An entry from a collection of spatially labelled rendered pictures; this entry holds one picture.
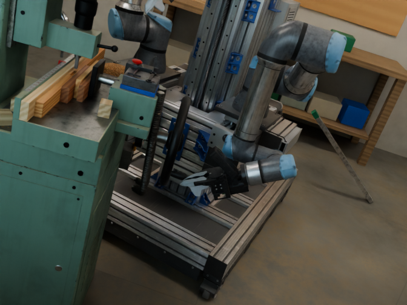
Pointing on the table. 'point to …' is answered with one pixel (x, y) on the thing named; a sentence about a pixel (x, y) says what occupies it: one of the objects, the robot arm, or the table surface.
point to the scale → (48, 74)
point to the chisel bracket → (72, 39)
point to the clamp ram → (98, 78)
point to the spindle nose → (85, 13)
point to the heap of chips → (114, 69)
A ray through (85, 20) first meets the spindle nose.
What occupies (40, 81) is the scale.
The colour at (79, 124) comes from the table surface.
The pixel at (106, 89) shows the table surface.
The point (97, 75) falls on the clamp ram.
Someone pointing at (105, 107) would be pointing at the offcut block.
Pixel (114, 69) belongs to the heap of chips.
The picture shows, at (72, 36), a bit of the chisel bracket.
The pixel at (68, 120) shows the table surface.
